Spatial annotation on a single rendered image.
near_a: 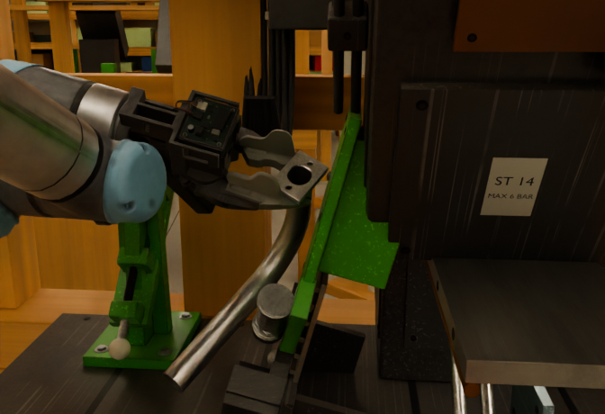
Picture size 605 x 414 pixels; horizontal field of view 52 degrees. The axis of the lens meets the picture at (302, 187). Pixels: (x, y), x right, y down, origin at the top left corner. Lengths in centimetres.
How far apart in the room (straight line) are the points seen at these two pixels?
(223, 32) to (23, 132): 52
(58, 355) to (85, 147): 49
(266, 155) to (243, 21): 32
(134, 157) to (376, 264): 25
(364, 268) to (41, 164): 31
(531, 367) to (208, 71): 67
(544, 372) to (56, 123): 40
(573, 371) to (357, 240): 24
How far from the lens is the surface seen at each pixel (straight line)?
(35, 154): 50
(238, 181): 66
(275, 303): 63
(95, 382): 90
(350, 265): 62
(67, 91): 70
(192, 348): 72
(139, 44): 770
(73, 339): 101
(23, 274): 121
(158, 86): 109
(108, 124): 67
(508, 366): 47
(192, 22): 97
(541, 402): 60
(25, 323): 115
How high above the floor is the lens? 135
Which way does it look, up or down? 14 degrees down
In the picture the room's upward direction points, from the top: straight up
